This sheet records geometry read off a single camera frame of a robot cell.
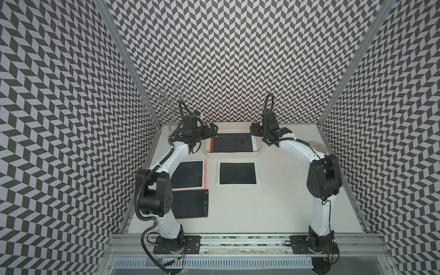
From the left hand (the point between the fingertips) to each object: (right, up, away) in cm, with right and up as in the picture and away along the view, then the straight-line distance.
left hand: (212, 129), depth 90 cm
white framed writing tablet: (+14, -25, +7) cm, 29 cm away
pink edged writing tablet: (-12, -25, +4) cm, 28 cm away
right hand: (+24, 0, +5) cm, 25 cm away
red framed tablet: (+9, -8, +15) cm, 20 cm away
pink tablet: (+25, -9, +17) cm, 32 cm away
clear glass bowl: (+62, -10, +11) cm, 64 cm away
